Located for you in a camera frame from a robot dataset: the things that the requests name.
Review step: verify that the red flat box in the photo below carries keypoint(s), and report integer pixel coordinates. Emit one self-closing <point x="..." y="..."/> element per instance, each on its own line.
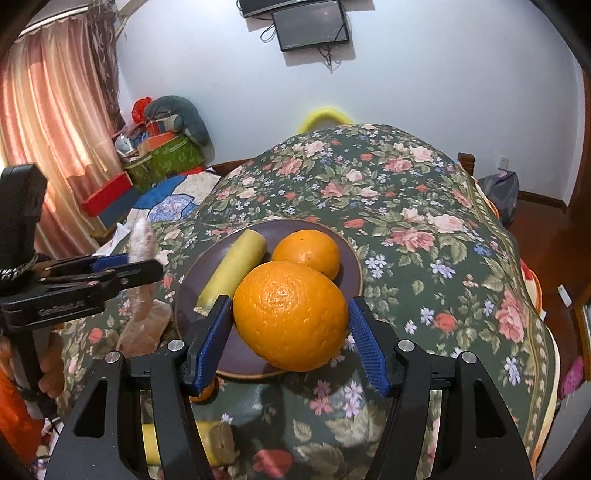
<point x="108" y="194"/>

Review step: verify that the wooden bed post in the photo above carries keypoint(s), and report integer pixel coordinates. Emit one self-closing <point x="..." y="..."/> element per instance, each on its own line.
<point x="466" y="164"/>

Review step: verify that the grey backpack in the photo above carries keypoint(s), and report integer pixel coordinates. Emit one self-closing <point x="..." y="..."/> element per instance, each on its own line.
<point x="501" y="194"/>

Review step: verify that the grey plush pillow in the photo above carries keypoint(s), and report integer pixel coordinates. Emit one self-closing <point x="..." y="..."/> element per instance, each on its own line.
<point x="184" y="113"/>

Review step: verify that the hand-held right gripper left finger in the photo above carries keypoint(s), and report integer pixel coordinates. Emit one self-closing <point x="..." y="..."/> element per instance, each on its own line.
<point x="207" y="350"/>

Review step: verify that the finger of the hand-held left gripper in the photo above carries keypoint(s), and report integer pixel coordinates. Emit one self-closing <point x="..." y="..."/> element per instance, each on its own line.
<point x="108" y="262"/>
<point x="134" y="274"/>

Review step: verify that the orange gift box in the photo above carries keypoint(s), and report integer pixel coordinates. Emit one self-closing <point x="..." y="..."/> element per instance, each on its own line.
<point x="157" y="136"/>

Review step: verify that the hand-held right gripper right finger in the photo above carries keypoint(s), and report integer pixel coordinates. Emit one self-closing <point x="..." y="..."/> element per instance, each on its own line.
<point x="369" y="346"/>

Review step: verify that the black wall monitor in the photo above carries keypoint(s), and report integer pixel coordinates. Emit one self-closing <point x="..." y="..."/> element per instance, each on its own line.
<point x="309" y="23"/>

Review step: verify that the blue patchwork quilt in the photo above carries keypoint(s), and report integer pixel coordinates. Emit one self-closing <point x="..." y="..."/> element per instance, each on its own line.
<point x="171" y="201"/>

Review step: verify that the banana piece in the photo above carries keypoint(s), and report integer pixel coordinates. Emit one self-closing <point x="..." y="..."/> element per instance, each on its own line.
<point x="233" y="270"/>
<point x="217" y="443"/>

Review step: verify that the clear plastic bag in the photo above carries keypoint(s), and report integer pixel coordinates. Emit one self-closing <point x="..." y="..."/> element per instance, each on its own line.
<point x="141" y="244"/>

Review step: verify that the pink curtain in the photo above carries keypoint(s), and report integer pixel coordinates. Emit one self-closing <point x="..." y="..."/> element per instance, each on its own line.
<point x="46" y="115"/>

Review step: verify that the white wall outlet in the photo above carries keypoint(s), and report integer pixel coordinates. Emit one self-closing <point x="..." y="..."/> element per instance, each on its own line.
<point x="504" y="162"/>

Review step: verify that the brown round plate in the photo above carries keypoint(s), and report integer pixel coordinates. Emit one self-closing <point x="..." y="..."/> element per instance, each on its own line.
<point x="351" y="270"/>

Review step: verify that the person's left hand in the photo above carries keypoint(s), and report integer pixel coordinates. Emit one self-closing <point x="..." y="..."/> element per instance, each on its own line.
<point x="50" y="369"/>

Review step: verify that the black wall device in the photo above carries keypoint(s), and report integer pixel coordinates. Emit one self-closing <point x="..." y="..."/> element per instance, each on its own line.
<point x="263" y="5"/>

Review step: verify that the pink slipper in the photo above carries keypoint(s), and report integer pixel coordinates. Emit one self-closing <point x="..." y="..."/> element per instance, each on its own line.
<point x="572" y="376"/>

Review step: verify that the large orange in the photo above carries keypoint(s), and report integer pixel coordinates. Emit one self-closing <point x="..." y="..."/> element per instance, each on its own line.
<point x="291" y="316"/>

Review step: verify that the green floral blanket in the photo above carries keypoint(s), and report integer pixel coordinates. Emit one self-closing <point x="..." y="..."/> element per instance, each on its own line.
<point x="392" y="207"/>

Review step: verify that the green patterned box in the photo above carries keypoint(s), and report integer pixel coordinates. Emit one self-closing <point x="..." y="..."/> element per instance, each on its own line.
<point x="171" y="157"/>

